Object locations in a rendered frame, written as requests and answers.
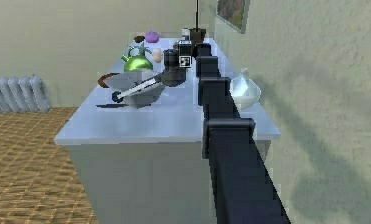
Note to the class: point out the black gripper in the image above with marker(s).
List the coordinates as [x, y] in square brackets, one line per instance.
[174, 70]

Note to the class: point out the grey bowl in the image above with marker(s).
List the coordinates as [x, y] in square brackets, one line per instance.
[139, 90]

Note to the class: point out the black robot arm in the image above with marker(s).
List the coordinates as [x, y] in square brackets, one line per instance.
[233, 160]

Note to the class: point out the green kettle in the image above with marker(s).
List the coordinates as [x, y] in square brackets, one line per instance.
[137, 60]

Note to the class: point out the pink egg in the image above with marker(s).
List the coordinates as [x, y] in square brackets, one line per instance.
[156, 55]

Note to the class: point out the brown curved object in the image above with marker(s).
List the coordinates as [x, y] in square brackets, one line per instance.
[103, 80]

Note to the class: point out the dark brown small object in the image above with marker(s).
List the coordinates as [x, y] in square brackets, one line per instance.
[139, 39]

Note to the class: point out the purple round object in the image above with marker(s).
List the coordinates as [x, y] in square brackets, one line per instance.
[152, 36]

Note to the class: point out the pale blue cabinet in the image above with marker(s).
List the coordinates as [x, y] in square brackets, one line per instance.
[159, 150]

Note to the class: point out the small white cup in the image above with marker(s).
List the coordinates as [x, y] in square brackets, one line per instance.
[185, 32]

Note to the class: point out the clear glass vase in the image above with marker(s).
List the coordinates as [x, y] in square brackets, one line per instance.
[245, 89]

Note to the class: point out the grey radiator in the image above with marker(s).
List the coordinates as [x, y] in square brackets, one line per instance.
[19, 93]

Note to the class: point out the framed wall picture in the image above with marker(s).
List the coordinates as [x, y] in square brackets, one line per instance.
[233, 12]

